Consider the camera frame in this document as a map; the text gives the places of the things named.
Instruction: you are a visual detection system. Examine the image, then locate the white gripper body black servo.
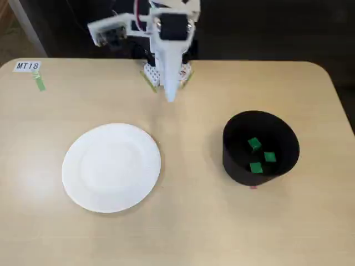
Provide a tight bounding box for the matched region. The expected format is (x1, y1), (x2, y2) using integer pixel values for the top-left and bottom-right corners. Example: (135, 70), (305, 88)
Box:
(149, 7), (201, 54)

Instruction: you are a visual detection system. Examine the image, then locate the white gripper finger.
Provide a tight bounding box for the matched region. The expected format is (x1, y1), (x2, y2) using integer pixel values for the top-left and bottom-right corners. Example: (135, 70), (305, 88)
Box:
(154, 52), (186, 103)

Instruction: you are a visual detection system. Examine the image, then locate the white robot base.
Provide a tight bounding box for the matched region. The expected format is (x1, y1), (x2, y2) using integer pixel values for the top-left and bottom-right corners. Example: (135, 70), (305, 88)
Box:
(142, 61), (193, 90)

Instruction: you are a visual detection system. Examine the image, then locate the black round pot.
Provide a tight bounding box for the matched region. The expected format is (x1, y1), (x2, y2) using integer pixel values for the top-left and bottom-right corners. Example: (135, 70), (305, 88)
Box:
(221, 110), (301, 187)

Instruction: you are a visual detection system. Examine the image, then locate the white paper plate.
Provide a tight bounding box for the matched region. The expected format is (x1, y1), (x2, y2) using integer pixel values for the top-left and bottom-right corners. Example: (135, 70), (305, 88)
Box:
(61, 123), (162, 213)

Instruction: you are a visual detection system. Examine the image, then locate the red white servo cable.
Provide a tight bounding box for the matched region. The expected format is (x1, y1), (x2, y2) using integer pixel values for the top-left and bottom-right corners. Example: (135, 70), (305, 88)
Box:
(134, 5), (148, 35)

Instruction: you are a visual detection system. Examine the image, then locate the white metal post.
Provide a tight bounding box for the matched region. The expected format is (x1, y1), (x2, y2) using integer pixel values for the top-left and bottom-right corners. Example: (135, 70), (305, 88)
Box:
(8, 0), (48, 58)

